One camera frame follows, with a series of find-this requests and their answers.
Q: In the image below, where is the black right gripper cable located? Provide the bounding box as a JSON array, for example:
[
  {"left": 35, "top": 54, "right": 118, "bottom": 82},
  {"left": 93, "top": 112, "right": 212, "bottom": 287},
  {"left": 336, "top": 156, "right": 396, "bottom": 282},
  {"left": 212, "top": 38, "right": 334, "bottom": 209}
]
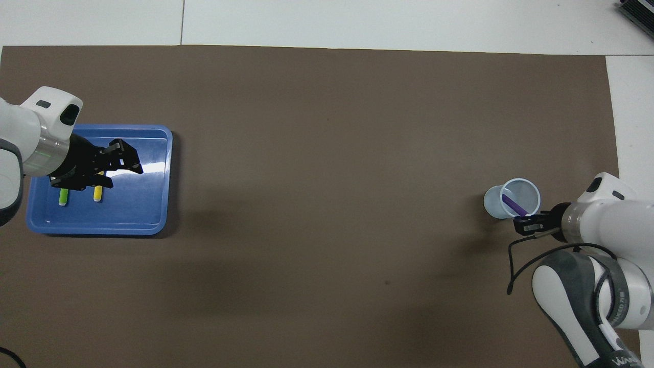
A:
[{"left": 506, "top": 227, "right": 620, "bottom": 329}]

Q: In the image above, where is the blue plastic tray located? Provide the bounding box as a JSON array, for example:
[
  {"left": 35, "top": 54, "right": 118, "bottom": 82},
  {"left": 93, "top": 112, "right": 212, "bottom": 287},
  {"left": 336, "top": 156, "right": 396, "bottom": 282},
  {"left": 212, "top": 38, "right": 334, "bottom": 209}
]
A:
[{"left": 26, "top": 124, "right": 173, "bottom": 236}]

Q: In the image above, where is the translucent plastic cup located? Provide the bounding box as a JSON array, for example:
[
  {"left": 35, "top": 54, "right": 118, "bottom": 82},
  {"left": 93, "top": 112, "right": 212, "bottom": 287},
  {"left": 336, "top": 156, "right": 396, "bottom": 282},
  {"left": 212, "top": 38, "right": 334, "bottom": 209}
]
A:
[{"left": 483, "top": 177, "right": 542, "bottom": 221}]

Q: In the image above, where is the purple pen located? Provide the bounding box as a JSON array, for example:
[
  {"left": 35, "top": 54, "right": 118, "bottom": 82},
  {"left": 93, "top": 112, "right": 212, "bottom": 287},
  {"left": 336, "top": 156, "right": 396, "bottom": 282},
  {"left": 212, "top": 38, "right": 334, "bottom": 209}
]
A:
[{"left": 501, "top": 193, "right": 533, "bottom": 217}]

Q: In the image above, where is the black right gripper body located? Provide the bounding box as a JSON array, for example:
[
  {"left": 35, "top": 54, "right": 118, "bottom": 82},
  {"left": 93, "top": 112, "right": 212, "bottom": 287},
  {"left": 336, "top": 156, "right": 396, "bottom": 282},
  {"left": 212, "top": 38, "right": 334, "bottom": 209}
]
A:
[{"left": 545, "top": 202, "right": 573, "bottom": 243}]

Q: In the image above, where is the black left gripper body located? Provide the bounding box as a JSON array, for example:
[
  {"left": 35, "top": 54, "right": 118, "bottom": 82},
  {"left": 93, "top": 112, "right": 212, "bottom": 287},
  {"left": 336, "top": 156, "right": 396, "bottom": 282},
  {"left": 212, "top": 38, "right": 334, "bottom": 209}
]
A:
[{"left": 48, "top": 131, "right": 111, "bottom": 187}]

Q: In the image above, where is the grey ribbed device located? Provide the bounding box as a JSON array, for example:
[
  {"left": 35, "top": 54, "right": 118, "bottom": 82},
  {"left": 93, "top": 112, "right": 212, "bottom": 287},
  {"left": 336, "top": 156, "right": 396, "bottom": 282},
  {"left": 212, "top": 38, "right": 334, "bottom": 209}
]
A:
[{"left": 615, "top": 0, "right": 654, "bottom": 29}]

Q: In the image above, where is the brown table mat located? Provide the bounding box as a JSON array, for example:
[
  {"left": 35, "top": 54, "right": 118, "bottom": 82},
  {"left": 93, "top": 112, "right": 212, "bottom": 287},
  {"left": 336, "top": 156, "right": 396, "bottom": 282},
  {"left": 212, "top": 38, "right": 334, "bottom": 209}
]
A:
[{"left": 0, "top": 45, "right": 642, "bottom": 368}]

